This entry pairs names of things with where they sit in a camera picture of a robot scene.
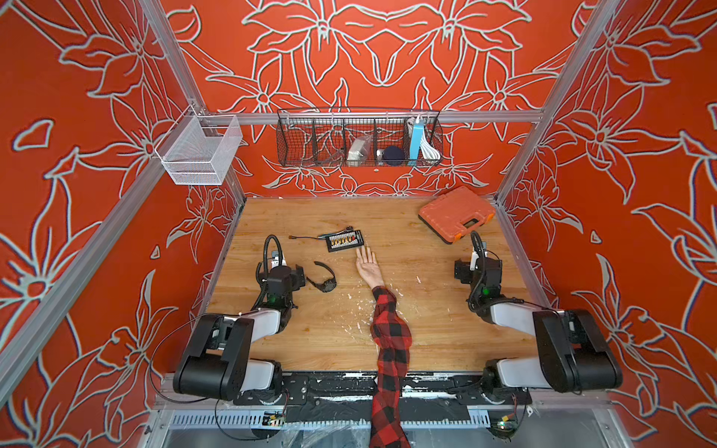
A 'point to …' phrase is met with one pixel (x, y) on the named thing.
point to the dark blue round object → (393, 156)
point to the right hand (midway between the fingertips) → (471, 257)
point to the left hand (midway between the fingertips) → (282, 266)
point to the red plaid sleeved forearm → (393, 340)
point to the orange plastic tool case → (453, 215)
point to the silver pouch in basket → (358, 150)
